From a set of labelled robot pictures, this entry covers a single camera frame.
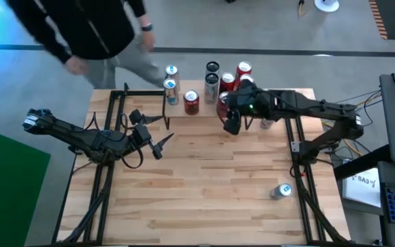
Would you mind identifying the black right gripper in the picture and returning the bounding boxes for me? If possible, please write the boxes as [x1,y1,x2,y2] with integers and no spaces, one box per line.
[223,82,279,136]

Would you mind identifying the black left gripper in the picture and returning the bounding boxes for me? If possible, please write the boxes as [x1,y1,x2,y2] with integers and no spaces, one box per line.
[129,108,175,161]

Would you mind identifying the red Coca-Cola Zero can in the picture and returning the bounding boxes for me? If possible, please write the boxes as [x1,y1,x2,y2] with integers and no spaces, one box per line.
[216,91,232,124]

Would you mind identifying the silver blue drink can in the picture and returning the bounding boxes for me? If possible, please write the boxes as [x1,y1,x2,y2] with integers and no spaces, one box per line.
[163,78,180,106]
[270,183,294,201]
[164,64,180,91]

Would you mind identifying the wooden shelf with black legs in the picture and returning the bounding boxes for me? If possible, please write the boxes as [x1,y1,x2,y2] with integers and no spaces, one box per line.
[161,75,257,130]

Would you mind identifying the person's hand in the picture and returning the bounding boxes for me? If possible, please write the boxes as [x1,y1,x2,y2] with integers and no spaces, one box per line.
[63,54,91,76]
[139,31,157,53]

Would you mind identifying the person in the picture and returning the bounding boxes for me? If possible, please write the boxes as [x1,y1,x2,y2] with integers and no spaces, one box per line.
[4,0,167,90]

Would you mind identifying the black desk leg bar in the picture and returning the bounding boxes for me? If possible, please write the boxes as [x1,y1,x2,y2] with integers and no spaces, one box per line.
[333,143,391,181]

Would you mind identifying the white SA3 sign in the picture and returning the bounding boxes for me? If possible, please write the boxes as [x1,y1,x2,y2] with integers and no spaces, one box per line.
[342,167,382,209]

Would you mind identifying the green floor mat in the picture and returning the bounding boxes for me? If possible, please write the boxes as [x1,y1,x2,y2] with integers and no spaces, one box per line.
[0,126,51,247]

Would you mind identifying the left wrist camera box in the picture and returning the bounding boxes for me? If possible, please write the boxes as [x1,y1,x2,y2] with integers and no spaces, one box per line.
[134,125,152,145]

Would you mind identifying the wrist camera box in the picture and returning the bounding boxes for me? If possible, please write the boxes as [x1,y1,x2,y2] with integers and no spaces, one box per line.
[240,91,270,116]
[134,125,152,145]

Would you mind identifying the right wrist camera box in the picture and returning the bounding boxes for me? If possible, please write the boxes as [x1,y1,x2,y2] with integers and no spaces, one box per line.
[240,91,270,116]

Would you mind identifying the left camera cable loop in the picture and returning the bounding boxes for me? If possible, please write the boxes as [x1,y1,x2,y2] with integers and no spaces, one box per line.
[120,113,145,169]

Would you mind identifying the black aluminium table frame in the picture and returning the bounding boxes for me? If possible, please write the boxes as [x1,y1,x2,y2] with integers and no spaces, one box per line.
[51,82,351,246]

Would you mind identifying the yellow floor cable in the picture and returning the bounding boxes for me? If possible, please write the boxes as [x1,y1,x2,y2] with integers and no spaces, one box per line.
[334,91,383,157]

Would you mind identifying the black floor cable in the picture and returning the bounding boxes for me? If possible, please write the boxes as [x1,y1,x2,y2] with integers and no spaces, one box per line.
[334,89,382,110]

